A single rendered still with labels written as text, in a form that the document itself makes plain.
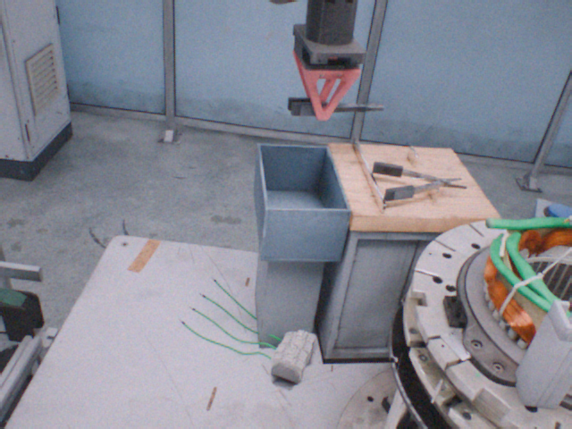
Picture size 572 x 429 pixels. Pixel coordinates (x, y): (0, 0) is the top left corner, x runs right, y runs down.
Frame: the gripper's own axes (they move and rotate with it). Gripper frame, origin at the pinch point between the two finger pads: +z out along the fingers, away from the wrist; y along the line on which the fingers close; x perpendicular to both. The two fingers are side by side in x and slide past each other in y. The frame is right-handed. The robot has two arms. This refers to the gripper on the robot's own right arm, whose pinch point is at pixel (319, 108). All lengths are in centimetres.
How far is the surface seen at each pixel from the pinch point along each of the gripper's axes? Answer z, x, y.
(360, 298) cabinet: 24.7, 6.3, 9.9
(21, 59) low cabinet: 59, -79, -176
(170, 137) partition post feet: 114, -19, -206
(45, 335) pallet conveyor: 48, -43, -10
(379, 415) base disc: 36.0, 7.2, 21.6
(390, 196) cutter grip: 7.4, 7.5, 9.6
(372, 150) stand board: 9.9, 10.8, -6.0
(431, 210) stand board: 9.9, 13.5, 9.8
